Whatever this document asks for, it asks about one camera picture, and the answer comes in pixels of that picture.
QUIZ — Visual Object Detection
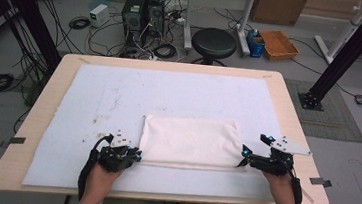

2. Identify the large cardboard box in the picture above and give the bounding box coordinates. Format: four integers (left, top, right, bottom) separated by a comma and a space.
250, 0, 311, 28

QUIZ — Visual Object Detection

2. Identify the black tape strip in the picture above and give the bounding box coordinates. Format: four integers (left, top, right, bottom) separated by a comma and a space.
309, 176, 333, 189
0, 134, 27, 150

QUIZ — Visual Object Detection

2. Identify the black floor cable with adapter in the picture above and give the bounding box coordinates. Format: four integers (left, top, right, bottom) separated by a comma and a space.
282, 36, 362, 115

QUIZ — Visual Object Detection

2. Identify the black round stool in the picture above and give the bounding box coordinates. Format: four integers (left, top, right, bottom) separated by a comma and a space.
189, 25, 239, 69

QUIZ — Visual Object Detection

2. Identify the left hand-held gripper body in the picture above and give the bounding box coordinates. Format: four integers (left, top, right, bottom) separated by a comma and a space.
95, 127, 138, 176

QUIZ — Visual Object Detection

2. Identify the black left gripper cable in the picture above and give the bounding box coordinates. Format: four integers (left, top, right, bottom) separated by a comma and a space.
63, 131, 114, 204

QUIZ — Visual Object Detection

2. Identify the person's left hand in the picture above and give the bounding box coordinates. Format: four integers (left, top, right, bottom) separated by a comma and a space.
88, 162, 126, 195

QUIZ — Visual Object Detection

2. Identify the black metal frame post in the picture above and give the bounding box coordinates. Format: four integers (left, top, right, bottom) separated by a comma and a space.
0, 0, 68, 71
297, 0, 362, 115

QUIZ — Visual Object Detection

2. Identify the grey floor mat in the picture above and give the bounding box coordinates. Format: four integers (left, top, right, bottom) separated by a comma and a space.
277, 78, 362, 144

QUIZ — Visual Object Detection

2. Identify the white box device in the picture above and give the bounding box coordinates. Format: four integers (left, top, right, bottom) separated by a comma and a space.
87, 2, 112, 29

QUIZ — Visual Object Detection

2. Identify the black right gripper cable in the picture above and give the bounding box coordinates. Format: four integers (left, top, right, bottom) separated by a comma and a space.
253, 173, 306, 204

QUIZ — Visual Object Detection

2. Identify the white metal stand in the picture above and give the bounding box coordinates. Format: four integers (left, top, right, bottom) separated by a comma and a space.
311, 0, 362, 68

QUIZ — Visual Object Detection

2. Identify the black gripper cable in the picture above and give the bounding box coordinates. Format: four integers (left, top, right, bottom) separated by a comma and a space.
63, 131, 114, 204
253, 173, 306, 204

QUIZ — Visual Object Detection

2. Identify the black computer tower green sticker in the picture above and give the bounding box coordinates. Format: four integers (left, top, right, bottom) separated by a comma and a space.
118, 0, 148, 51

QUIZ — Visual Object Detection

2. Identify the person's right hand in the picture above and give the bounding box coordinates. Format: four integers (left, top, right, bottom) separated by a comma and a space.
259, 169, 296, 202

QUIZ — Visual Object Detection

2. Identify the white felt mat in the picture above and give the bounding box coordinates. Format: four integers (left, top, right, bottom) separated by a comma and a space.
21, 57, 289, 204

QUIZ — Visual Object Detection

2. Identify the small black cable coil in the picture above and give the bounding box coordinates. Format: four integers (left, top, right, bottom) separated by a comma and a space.
68, 15, 93, 32

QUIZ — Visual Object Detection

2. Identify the white printed tank top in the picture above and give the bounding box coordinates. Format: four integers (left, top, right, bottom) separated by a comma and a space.
137, 112, 252, 176

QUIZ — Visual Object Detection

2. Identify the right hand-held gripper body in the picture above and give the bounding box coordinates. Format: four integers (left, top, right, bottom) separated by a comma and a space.
247, 132, 314, 180

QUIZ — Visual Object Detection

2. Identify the blue box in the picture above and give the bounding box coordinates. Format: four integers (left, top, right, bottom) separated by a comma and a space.
244, 28, 268, 60

